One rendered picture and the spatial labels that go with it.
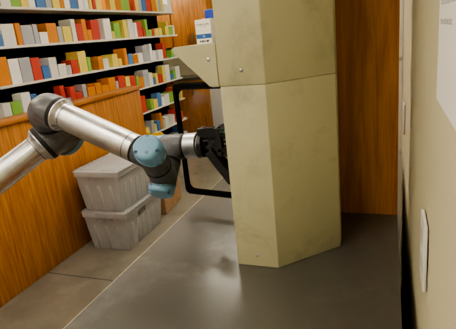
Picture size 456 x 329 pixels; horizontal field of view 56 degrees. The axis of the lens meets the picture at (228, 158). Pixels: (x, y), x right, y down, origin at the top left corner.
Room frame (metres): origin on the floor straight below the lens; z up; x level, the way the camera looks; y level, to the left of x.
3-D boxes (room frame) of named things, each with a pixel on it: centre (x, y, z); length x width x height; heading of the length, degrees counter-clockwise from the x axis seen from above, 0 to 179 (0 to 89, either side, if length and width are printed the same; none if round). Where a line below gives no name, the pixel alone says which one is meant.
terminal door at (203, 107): (1.39, 0.03, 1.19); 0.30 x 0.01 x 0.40; 59
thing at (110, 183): (3.32, 0.89, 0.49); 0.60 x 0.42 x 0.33; 159
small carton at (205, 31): (1.14, 0.01, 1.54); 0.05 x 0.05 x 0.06; 54
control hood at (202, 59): (1.19, 0.00, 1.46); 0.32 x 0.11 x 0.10; 159
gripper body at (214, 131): (1.17, 0.02, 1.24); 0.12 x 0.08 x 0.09; 69
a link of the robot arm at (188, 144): (1.21, 0.09, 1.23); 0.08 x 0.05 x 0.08; 158
